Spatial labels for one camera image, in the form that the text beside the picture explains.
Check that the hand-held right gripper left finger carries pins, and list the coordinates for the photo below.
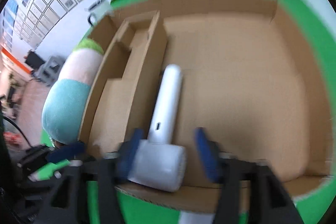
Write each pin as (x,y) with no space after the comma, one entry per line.
(128,158)

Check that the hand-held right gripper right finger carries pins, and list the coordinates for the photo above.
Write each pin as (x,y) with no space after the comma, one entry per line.
(207,155)

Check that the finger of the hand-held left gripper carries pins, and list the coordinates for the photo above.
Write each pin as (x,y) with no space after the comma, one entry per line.
(69,150)

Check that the small narrow cardboard box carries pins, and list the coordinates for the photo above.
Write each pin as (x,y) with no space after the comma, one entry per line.
(113,108)

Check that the white hair dryer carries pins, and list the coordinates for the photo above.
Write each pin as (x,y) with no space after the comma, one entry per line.
(168,98)

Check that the large shallow cardboard box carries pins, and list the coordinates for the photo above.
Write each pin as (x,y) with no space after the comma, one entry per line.
(236,82)

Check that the plush toy with green hair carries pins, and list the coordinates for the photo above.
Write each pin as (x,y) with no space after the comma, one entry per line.
(68,98)

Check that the white rectangular device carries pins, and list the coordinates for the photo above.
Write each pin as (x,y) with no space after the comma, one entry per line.
(197,218)

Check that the grey plastic stool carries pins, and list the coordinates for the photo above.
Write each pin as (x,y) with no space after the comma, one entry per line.
(50,69)

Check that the black cabinet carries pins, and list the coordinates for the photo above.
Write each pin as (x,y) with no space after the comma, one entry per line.
(34,61)

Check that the blue wall poster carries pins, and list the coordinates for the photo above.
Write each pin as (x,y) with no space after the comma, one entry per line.
(11,8)

